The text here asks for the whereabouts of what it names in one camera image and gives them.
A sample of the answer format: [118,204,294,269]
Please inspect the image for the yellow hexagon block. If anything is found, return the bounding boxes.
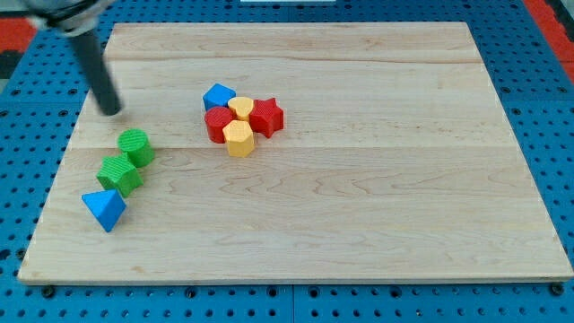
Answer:
[222,120,255,157]

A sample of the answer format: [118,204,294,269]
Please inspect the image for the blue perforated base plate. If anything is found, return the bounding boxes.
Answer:
[1,0,573,322]

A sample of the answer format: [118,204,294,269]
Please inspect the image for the blue cube block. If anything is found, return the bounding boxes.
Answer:
[203,83,236,111]

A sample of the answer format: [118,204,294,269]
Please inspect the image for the blue triangle block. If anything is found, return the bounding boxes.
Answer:
[82,189,126,232]

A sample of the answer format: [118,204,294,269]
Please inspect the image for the wooden board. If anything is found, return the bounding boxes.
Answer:
[18,22,573,285]

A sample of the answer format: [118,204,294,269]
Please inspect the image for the red cylinder block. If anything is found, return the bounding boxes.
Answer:
[204,106,234,144]

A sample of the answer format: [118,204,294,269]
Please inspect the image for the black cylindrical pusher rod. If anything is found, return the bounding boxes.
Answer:
[69,30,122,116]

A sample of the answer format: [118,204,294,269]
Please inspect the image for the red star block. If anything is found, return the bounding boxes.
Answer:
[249,98,284,138]

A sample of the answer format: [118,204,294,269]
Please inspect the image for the yellow heart block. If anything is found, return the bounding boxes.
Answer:
[227,96,254,122]

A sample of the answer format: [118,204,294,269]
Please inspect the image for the green cylinder block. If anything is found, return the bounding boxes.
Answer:
[117,128,155,168]

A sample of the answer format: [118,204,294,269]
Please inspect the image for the green star block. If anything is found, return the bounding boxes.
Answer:
[96,153,144,197]

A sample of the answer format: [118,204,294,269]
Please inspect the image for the grey robot arm end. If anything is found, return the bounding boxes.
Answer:
[21,0,115,37]

